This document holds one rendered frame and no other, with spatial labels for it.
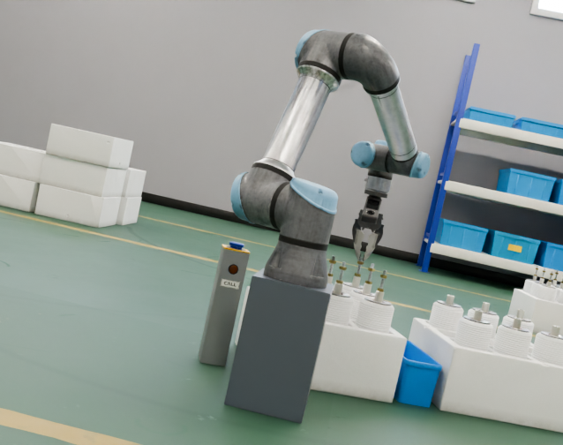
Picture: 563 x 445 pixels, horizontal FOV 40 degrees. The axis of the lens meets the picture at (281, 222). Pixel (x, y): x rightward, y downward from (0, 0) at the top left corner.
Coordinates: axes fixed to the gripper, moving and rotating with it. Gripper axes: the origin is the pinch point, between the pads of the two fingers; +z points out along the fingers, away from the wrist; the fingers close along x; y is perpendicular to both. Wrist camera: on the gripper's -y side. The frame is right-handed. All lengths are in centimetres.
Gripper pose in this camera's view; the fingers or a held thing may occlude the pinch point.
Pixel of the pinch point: (361, 256)
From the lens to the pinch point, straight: 236.1
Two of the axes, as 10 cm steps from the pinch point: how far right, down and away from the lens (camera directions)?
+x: -9.7, -2.2, 0.9
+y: 1.0, -0.4, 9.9
